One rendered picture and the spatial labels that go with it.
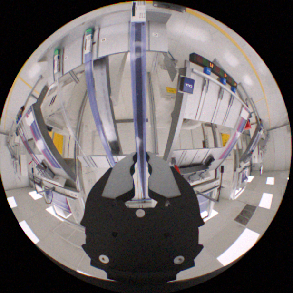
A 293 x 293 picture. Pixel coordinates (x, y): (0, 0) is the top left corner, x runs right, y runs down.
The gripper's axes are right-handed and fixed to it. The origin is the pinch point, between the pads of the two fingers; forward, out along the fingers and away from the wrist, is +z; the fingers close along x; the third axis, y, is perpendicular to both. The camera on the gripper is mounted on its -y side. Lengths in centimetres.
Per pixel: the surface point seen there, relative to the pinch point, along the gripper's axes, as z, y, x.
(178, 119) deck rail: 19.8, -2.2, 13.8
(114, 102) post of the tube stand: 17.8, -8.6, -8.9
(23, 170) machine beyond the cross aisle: 4, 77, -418
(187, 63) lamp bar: 18.9, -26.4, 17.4
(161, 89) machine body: 51, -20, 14
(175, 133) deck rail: 21.3, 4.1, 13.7
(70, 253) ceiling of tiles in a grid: -98, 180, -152
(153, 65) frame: 57, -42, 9
